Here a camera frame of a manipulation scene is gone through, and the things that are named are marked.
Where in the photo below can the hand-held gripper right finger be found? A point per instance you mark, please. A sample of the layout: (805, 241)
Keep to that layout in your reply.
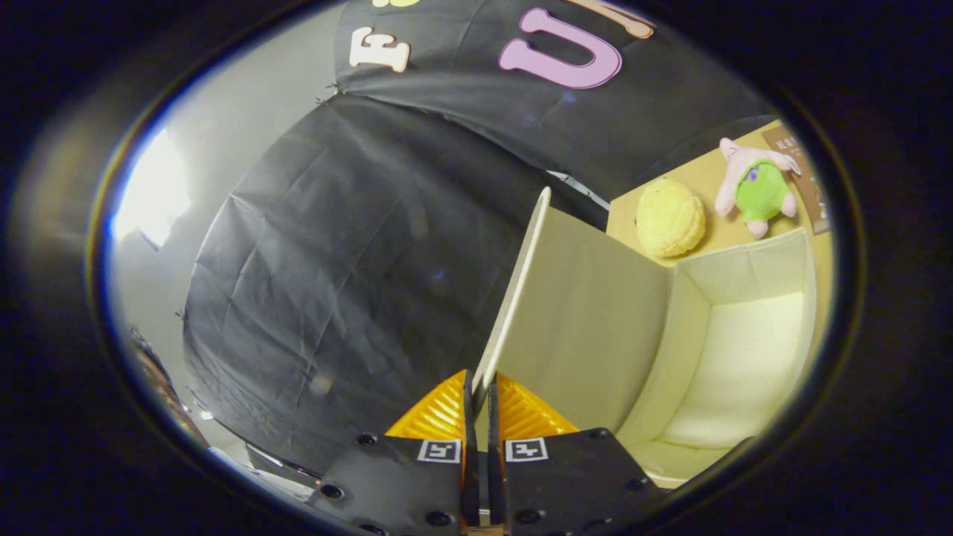
(494, 476)

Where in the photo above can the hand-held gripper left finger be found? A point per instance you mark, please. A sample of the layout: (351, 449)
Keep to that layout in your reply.
(470, 476)

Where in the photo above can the beige fabric storage box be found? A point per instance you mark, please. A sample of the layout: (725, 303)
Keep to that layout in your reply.
(595, 320)

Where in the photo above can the yellow round plush toy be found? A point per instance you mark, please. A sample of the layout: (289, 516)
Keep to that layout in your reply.
(670, 218)

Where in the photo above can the brown blurred object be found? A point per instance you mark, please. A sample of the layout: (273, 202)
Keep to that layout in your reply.
(160, 383)

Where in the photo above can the pink and green plush toy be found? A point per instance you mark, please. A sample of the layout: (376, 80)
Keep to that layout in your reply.
(759, 193)

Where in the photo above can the ceiling light panel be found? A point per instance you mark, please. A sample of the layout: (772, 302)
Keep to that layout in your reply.
(153, 193)

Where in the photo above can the brown illustrated cover book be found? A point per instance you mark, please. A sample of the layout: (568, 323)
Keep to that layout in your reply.
(808, 186)

